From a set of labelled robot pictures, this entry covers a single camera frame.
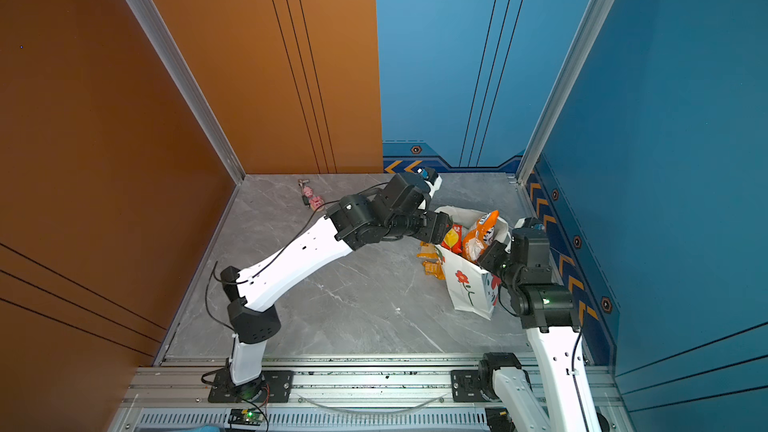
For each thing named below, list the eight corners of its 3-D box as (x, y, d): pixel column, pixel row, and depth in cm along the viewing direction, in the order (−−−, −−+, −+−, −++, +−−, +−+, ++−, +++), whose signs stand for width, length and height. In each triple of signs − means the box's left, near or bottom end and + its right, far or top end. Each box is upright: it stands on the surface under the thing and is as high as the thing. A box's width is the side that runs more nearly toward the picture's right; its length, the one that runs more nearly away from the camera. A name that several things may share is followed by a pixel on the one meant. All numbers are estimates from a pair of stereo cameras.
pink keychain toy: (310, 212, 111) (309, 208, 109) (293, 187, 119) (291, 182, 117) (325, 205, 113) (324, 200, 111) (308, 180, 121) (306, 176, 119)
